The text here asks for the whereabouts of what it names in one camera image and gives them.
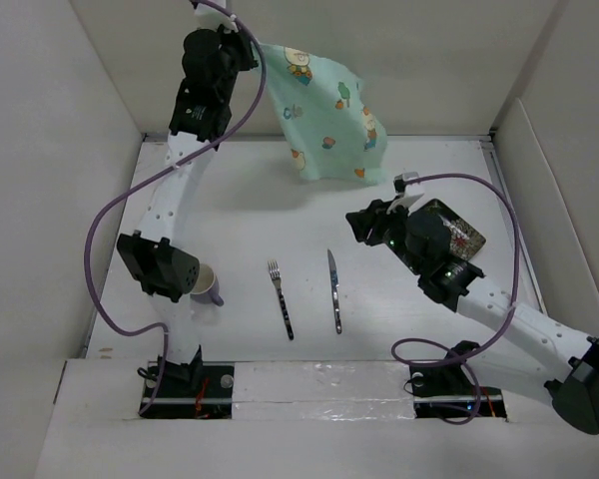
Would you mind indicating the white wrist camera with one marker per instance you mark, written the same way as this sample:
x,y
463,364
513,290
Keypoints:
x,y
213,14
408,190

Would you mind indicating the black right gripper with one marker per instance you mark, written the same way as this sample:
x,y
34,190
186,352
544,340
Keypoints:
x,y
374,215

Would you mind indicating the purple ceramic mug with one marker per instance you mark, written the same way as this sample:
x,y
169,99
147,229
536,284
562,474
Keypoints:
x,y
207,289

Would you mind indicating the steel fork patterned handle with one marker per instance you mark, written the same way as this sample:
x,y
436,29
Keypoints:
x,y
276,279

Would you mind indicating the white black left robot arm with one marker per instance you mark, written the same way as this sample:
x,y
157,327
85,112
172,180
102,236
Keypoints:
x,y
154,253

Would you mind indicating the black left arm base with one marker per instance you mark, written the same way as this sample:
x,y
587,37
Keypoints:
x,y
201,390

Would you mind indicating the steel knife patterned handle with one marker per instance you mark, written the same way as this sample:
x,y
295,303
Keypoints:
x,y
334,291

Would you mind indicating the dark floral rectangular plate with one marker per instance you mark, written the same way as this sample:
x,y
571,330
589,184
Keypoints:
x,y
466,242

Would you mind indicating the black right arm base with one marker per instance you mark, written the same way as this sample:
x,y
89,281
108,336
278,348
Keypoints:
x,y
448,393

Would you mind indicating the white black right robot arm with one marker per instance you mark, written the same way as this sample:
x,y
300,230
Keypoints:
x,y
567,374

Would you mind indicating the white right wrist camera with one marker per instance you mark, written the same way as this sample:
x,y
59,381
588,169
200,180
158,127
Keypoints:
x,y
408,190

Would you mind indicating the green cartoon print cloth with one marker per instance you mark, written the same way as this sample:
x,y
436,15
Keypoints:
x,y
331,131

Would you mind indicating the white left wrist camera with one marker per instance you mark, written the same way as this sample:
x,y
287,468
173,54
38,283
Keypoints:
x,y
213,14

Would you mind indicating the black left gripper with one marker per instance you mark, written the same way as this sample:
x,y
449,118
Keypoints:
x,y
241,41

